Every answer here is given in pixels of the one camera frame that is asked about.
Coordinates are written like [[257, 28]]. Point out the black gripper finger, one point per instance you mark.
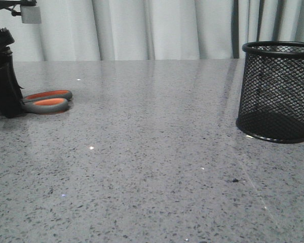
[[10, 91]]

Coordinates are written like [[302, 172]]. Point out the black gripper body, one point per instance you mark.
[[13, 7]]

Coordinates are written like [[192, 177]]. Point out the orange grey handled scissors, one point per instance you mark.
[[47, 102]]

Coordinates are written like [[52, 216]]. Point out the black mesh pen bucket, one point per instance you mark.
[[272, 95]]

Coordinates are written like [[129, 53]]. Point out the pale grey curtain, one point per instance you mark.
[[151, 30]]

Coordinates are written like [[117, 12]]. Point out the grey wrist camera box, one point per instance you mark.
[[30, 14]]

